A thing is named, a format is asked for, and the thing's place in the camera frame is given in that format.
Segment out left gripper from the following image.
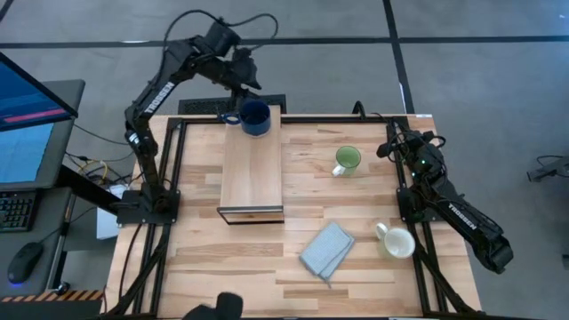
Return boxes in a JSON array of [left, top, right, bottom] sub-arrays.
[[224, 46, 262, 110]]

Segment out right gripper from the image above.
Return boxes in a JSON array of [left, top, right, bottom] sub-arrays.
[[376, 131, 445, 179]]

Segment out dark blue mug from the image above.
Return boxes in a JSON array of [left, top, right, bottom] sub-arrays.
[[220, 99, 272, 137]]

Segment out small green mug white handle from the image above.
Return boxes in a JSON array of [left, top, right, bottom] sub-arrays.
[[332, 145, 363, 178]]

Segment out large pale green mug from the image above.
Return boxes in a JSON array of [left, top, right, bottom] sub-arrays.
[[375, 221, 417, 260]]

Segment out black floor mat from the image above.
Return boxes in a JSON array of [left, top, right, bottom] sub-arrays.
[[177, 93, 288, 116]]

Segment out grey folded knitted cloth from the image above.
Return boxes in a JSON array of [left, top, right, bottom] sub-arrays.
[[299, 221, 356, 286]]

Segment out white paper sheet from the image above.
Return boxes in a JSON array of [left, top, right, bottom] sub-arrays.
[[96, 184, 131, 241]]

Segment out monitor with red bar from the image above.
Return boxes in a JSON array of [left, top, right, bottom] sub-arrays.
[[0, 51, 80, 132]]

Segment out grey-bezel monitor blue screen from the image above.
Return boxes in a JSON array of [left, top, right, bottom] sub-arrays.
[[0, 79, 86, 192]]

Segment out grey computer desk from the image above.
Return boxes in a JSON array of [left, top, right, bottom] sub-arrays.
[[0, 186, 76, 299]]

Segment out black keyboard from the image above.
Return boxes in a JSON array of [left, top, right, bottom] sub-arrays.
[[0, 190, 37, 233]]

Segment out yellow black hazard tape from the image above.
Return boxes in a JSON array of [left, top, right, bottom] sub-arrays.
[[0, 289, 106, 304]]

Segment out black computer mouse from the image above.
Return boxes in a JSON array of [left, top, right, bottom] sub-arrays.
[[7, 242, 44, 285]]

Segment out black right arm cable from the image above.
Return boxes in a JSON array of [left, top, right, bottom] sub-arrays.
[[368, 111, 447, 155]]

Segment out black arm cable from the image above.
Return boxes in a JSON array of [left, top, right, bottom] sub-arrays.
[[368, 111, 447, 155], [162, 9, 280, 50]]

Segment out wooden shelf black metal frame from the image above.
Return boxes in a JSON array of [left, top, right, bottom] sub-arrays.
[[216, 105, 285, 226]]

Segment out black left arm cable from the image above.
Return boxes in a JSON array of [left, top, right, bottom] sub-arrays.
[[162, 9, 280, 50]]

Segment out yellow floor cable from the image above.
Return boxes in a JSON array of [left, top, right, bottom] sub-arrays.
[[77, 159, 110, 184]]

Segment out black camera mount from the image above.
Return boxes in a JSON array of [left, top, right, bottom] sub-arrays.
[[181, 292, 244, 320]]

